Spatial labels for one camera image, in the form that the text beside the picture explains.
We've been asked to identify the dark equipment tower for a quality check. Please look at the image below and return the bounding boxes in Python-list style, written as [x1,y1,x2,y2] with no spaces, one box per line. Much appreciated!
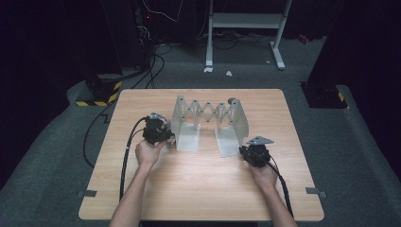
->
[102,0,152,70]

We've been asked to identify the white metal stand frame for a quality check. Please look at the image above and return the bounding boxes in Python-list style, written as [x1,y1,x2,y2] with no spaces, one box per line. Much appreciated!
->
[205,0,292,71]

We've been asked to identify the black floor cable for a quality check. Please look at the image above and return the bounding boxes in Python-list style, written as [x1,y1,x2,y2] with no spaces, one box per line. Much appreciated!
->
[82,100,119,168]

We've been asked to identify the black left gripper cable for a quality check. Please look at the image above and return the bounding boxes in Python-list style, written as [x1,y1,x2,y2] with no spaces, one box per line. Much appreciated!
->
[118,116,149,201]

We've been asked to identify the person's left hand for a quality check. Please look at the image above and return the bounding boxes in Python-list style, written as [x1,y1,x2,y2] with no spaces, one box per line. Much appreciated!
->
[135,140,166,170]

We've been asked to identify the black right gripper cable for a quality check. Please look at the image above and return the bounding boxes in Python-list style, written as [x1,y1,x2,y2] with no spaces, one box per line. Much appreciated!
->
[268,155,295,219]

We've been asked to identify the person's right hand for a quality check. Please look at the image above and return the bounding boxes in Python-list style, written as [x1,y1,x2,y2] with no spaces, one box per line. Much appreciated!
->
[249,163,279,194]

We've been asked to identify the grey tape piece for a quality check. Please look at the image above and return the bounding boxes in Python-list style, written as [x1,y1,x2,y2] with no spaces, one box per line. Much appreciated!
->
[78,189,97,199]
[305,186,327,199]

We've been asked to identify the thin white wire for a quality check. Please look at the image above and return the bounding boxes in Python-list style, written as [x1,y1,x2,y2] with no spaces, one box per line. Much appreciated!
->
[141,0,185,24]

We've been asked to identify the black yellow striped base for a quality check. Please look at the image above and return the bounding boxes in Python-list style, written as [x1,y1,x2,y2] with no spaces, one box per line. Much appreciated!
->
[301,82,350,110]
[75,74,123,107]

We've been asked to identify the bundle of black cables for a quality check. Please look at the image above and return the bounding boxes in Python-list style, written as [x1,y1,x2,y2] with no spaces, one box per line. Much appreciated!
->
[131,43,174,90]

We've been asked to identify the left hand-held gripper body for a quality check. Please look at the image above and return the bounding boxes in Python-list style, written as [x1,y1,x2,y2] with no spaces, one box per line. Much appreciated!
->
[142,112,174,147]

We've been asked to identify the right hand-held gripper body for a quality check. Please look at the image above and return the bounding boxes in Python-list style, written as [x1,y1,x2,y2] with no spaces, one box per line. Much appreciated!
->
[244,135,274,168]

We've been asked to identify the expandable metal bookend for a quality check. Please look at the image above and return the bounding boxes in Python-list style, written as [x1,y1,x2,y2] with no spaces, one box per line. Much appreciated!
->
[170,95,250,158]

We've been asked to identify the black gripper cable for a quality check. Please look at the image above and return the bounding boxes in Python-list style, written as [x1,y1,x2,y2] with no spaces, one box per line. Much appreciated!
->
[268,155,295,219]
[118,116,149,201]

